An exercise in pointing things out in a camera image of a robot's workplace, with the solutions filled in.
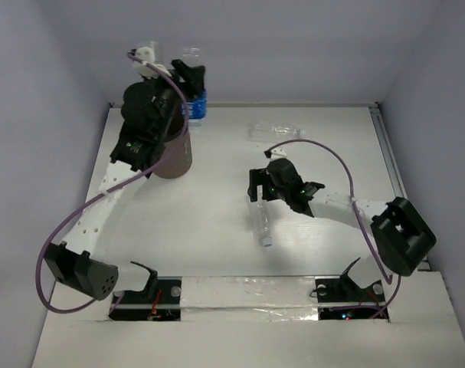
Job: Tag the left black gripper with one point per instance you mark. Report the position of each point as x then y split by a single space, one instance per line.
182 77

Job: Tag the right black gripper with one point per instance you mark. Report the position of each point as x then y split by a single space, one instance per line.
257 177

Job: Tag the blue label bottle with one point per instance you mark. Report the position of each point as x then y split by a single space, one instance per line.
194 57

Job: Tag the clear bottle blue cap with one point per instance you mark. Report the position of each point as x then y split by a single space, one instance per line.
260 223

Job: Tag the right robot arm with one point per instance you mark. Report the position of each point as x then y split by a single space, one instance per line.
398 238

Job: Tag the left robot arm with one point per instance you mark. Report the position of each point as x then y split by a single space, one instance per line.
154 111

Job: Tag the brown plastic waste bin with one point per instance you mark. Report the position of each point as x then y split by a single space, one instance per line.
176 159

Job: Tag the taped white front board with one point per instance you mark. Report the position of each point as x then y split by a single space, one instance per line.
248 299

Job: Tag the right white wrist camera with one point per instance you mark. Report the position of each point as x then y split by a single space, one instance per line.
275 153

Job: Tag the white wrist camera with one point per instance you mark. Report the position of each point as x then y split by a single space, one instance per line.
148 53
275 153

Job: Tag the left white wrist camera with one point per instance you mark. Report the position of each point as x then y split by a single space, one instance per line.
148 53

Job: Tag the aluminium rail right edge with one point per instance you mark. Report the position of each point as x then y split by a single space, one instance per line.
394 173

